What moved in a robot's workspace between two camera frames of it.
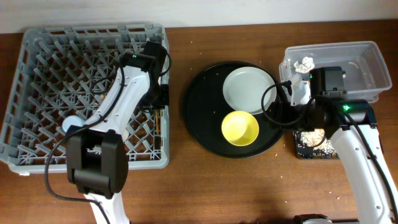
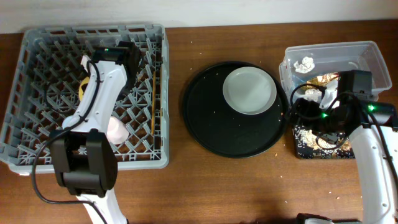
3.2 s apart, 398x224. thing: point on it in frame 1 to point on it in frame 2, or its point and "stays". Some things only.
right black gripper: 280,114 to 306,119
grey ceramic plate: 249,89 stays
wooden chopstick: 157,120 to 153,102
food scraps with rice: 313,144 stays
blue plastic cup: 71,120 stays
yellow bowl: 240,128 to 85,81
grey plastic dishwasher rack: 64,71 stays
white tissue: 305,66 stays
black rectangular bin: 313,145 stays
